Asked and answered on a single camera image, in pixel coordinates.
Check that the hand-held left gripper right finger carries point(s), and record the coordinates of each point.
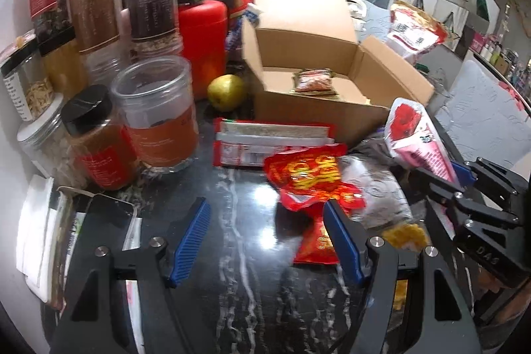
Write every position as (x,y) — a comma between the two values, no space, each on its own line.
(342,242)

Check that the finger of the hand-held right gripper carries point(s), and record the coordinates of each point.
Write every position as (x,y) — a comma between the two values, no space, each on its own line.
(444,190)
(463,173)

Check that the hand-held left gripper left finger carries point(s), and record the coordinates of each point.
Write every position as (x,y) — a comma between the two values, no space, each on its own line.
(191,242)

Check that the clear bag yellow snacks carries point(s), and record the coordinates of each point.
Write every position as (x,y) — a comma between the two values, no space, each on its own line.
(404,236)

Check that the pink strawberry print snack packet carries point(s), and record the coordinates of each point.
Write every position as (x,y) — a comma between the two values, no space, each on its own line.
(410,130)

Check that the red snack bag yellow print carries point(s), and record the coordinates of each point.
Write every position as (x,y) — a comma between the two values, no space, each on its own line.
(307,171)

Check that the brown cardboard box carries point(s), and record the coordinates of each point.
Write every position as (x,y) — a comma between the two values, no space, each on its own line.
(315,117)

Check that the small red snack packet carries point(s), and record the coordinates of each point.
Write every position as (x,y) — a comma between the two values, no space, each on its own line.
(317,242)

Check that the white textured chair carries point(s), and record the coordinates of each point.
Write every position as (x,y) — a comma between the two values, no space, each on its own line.
(377,22)
(485,109)

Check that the stack of flat packets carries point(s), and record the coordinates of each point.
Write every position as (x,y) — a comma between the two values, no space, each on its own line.
(95,217)

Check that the shelf of small bottles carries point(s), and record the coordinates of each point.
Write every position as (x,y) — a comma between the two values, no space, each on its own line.
(502,59)

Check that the spice jar black lid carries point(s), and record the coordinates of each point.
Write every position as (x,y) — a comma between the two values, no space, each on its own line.
(103,155)

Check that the clear jar orange label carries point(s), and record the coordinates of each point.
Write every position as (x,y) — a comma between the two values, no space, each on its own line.
(155,121)

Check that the long red white packet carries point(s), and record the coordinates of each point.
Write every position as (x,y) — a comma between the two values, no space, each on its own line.
(269,138)

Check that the large red white snack bag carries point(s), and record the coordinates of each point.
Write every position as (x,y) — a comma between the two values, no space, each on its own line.
(417,30)

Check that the green pear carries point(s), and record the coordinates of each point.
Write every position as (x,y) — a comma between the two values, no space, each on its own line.
(226,92)

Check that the white napkins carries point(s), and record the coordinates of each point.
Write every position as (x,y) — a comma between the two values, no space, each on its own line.
(35,229)

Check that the small brown snack packet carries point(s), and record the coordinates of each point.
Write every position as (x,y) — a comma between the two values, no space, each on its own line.
(314,82)

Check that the clear jar pale flakes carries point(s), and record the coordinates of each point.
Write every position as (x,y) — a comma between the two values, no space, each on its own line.
(45,146)

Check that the clear plastic jar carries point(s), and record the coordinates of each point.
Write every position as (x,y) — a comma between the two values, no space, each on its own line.
(110,65)

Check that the clear jar oats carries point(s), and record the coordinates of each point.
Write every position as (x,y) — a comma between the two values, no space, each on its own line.
(157,49)

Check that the red plastic container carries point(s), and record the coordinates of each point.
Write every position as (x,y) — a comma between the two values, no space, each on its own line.
(203,39)

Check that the jar yellow contents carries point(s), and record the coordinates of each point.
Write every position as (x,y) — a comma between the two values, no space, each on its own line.
(66,65)

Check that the jar black label nut slices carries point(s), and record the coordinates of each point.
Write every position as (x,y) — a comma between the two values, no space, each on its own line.
(25,88)

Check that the pile of colourful packets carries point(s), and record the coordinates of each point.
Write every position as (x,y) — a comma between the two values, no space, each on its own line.
(240,14)

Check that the clear jar brown label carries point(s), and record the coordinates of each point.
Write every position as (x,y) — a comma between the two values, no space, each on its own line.
(95,14)

